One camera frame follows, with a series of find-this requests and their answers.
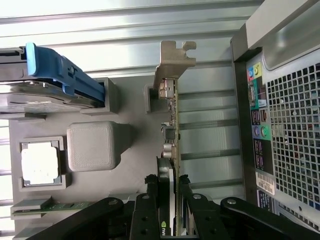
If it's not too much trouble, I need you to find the grey plastic parts rack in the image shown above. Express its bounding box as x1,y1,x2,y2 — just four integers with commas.
8,77,181,240

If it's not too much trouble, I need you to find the green RAM stick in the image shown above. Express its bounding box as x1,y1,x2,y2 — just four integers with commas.
11,201,96,216

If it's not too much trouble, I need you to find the silver CPU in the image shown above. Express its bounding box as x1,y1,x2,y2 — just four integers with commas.
20,142,61,187

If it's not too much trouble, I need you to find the black open PC case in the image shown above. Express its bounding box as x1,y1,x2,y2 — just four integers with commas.
229,0,320,233

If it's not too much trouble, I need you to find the silver hard disk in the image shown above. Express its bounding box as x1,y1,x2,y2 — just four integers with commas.
0,46,106,115

